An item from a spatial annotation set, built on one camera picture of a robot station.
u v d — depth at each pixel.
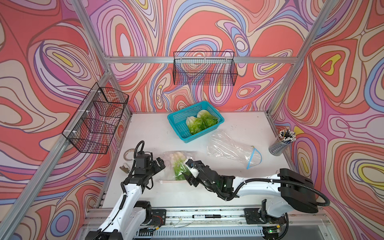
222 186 0.60
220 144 0.96
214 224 0.73
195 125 0.99
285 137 0.84
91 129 0.73
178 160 0.86
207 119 1.02
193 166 0.63
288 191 0.43
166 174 0.88
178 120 1.11
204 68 0.96
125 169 0.89
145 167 0.68
